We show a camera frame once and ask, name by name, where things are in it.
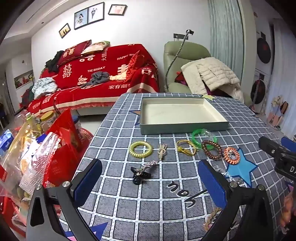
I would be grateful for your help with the cream puffer jacket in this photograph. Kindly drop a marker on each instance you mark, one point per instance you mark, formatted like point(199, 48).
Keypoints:
point(209, 74)

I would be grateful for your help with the dark red pillow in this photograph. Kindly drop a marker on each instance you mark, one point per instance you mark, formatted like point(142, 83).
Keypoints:
point(73, 52)

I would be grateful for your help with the small framed picture left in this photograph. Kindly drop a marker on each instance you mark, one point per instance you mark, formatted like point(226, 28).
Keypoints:
point(64, 31)

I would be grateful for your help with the green armchair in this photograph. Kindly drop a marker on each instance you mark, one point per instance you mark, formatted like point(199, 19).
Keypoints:
point(190, 52)

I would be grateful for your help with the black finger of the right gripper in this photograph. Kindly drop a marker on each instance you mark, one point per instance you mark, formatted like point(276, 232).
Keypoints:
point(283, 158)

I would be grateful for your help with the clear patterned plastic bag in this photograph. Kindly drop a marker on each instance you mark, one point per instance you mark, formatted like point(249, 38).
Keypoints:
point(38, 170)

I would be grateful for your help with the teal curtain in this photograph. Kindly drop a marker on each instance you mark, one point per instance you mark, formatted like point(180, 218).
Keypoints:
point(227, 34)

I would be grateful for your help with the shallow grey-green tray box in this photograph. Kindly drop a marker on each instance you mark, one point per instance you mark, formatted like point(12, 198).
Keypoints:
point(166, 115)

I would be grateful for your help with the light patterned folded blanket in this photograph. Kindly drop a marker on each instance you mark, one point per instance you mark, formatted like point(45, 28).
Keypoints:
point(44, 86)

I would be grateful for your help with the grey crumpled garment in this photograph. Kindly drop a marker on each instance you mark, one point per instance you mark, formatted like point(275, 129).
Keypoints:
point(97, 78)

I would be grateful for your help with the beige bunny hair clip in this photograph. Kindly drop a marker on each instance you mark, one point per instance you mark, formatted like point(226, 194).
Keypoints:
point(162, 151)

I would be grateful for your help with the black claw hair clip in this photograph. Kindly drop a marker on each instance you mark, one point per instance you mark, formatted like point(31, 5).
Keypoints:
point(139, 175)

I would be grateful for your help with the framed picture right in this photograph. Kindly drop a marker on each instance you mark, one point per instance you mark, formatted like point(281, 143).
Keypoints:
point(117, 9)

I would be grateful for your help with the red gift bag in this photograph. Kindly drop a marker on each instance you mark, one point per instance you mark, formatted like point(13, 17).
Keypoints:
point(64, 159)

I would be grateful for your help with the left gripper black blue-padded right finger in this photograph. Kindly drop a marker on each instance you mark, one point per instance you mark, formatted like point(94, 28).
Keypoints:
point(256, 222)

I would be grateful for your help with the large framed picture pair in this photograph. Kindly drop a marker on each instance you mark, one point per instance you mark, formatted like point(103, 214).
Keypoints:
point(90, 15)

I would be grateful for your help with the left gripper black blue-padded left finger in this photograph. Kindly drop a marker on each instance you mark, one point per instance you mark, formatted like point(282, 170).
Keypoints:
point(42, 220)

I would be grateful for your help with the green plastic bangle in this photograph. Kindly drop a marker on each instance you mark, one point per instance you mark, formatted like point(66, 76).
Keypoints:
point(198, 133)

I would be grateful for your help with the red covered sofa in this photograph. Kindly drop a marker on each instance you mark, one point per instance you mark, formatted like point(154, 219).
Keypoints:
point(131, 69)

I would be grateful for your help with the grey checked tablecloth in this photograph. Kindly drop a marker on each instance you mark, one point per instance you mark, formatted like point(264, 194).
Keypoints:
point(172, 204)

